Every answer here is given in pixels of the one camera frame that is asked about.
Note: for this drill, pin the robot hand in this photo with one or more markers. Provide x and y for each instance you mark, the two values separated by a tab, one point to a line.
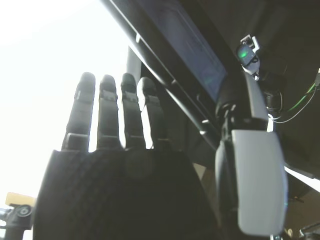
120	195

